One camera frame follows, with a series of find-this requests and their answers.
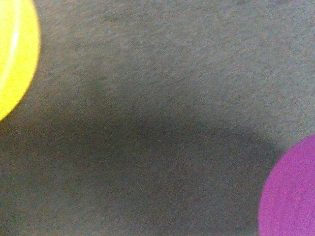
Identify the purple plastic cup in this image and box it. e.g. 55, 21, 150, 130
258, 136, 315, 236

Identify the black tablecloth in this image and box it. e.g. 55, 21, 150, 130
0, 0, 315, 236

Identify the yellow plastic plate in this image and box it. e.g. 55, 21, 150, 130
0, 0, 40, 119

